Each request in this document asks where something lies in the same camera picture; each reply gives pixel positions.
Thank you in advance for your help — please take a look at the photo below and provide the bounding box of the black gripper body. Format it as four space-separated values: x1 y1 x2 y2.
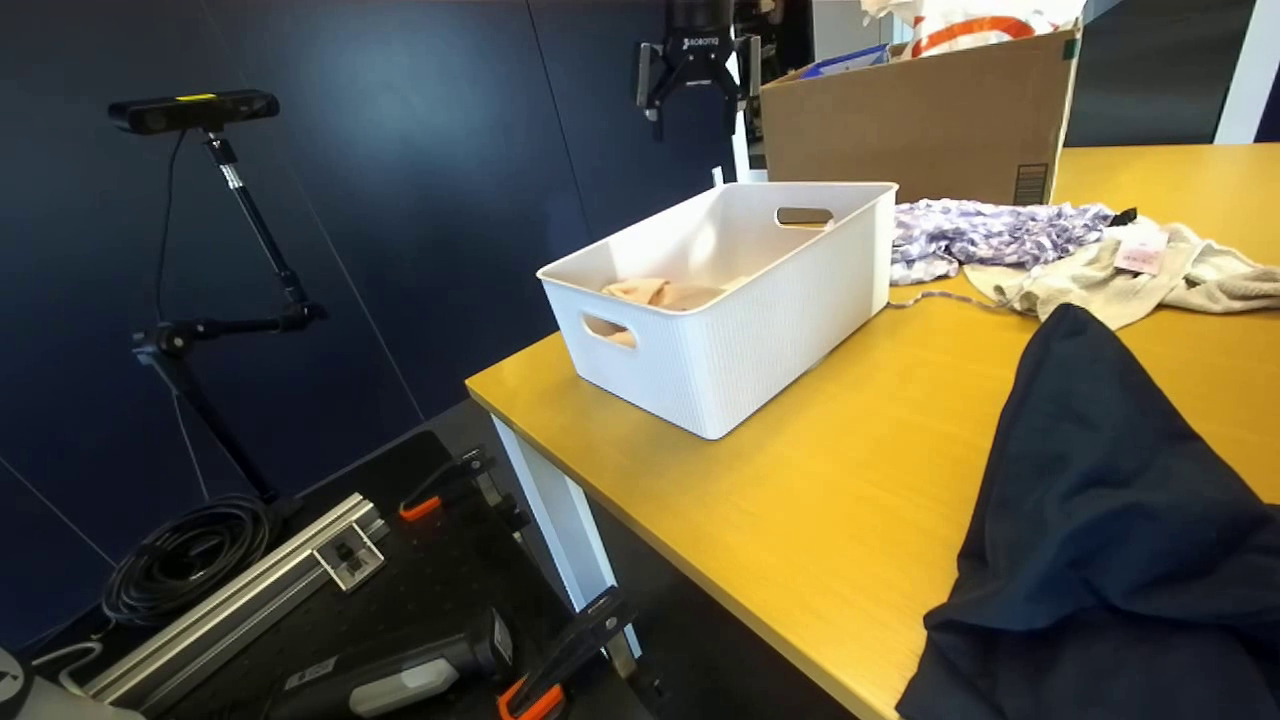
659 0 744 83

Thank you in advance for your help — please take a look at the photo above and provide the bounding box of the peach shirt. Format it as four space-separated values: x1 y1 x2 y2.
594 271 750 317

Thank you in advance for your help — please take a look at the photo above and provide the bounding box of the navy blue shirt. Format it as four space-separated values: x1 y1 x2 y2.
893 300 1280 720

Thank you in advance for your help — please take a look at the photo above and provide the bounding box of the brown cardboard box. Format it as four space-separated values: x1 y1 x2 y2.
756 27 1083 207

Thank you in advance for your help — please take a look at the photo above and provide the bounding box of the white orange plastic bag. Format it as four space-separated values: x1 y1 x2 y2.
854 0 1093 61

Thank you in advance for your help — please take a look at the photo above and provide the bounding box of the white plastic storage bin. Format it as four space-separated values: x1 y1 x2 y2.
533 178 899 445

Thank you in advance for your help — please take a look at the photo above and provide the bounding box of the purple floral cloth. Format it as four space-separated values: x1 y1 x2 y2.
884 197 1119 290

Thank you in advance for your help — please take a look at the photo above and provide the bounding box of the beige cloth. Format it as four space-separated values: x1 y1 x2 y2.
959 216 1280 337

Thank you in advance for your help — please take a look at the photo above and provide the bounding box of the black orange bar clamp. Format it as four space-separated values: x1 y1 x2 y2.
493 583 642 720
394 448 533 535

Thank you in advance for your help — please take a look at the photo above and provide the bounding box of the white table leg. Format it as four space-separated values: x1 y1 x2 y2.
489 414 648 672

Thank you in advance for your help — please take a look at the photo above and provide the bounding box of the black tool with grey grip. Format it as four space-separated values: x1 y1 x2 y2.
255 610 521 720

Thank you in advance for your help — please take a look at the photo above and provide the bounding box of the aluminium extrusion bar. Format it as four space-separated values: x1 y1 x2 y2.
79 487 393 715

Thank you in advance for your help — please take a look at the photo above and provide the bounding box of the white rounded device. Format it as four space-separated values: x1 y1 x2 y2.
0 644 142 720

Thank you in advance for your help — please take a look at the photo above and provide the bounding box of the black articulated camera stand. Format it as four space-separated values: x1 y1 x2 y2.
128 130 327 511

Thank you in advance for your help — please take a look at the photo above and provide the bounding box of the black stereo camera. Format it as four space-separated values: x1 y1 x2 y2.
107 89 283 136

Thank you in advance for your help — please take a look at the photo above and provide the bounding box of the black coiled cable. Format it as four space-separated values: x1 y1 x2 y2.
100 496 292 633

